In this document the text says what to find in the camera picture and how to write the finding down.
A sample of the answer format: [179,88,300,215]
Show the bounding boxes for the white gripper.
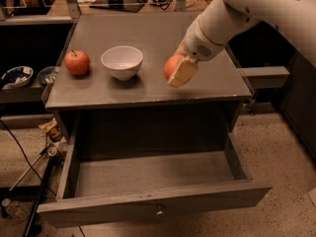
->
[167,17,226,88]

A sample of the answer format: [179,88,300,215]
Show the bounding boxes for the orange fruit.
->
[164,54,184,80]

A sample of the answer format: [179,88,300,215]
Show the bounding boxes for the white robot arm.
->
[167,0,316,88]

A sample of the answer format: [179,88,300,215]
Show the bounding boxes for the metal drawer knob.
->
[156,205,164,216]

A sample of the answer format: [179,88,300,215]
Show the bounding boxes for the open grey top drawer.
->
[39,119,272,228]

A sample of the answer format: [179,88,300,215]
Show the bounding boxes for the white ceramic bowl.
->
[101,45,143,81]

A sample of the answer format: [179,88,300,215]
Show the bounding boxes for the grey wooden cabinet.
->
[46,12,250,159]

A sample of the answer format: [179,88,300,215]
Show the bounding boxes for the grey side shelf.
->
[238,66,289,89]

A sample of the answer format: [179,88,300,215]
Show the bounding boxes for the black monitor stand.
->
[89,0,145,13]

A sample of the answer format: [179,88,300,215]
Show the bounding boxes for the red apple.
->
[64,50,90,75]

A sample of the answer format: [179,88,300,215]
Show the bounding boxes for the dark small bowl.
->
[37,66,57,86]

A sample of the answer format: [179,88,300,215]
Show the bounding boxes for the snack wrapper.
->
[39,118,62,142]

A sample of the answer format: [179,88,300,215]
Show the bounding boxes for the blue patterned bowl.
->
[1,66,34,87]

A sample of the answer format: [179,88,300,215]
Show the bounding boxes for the clear plastic bottle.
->
[1,198,29,221]

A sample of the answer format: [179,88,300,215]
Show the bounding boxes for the black tripod leg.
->
[22,157,55,237]

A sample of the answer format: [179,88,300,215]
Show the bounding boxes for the black floor cable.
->
[0,118,57,197]

